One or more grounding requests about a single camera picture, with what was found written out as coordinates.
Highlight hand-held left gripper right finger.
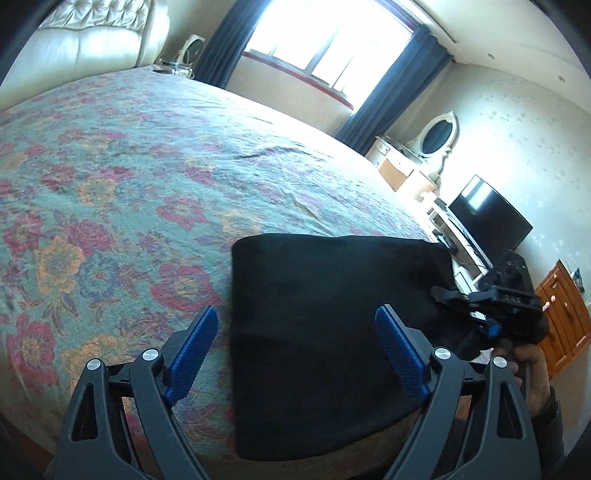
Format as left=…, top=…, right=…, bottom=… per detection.
left=375, top=305, right=541, bottom=480

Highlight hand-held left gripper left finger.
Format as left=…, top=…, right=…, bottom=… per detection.
left=55, top=305, right=219, bottom=480

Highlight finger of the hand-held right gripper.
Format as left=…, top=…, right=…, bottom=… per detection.
left=466, top=310, right=504, bottom=341
left=431, top=284, right=499, bottom=308

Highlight black pants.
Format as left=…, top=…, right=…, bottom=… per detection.
left=231, top=234, right=483, bottom=462

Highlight person's right hand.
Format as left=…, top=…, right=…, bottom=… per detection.
left=493, top=344, right=555, bottom=418

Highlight white television stand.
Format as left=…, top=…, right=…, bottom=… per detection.
left=422, top=191, right=495, bottom=291

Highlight brown wooden cabinet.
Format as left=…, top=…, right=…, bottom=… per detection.
left=531, top=258, right=591, bottom=374

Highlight black flat television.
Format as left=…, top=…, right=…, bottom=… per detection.
left=448, top=174, right=534, bottom=259

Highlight white dressing table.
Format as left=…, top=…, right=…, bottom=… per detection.
left=367, top=135, right=439, bottom=192

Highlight oval vanity mirror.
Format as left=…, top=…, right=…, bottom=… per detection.
left=413, top=111, right=460, bottom=171

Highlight bed with floral cover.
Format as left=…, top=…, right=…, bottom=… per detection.
left=0, top=65, right=462, bottom=480

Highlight blue curtain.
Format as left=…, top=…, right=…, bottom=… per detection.
left=335, top=25, right=453, bottom=155
left=194, top=0, right=269, bottom=90

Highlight window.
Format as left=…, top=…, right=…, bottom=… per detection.
left=244, top=0, right=414, bottom=100

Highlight white box fan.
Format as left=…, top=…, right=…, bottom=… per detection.
left=178, top=36, right=204, bottom=70

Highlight cream tufted leather headboard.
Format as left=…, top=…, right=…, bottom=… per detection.
left=0, top=0, right=171, bottom=112

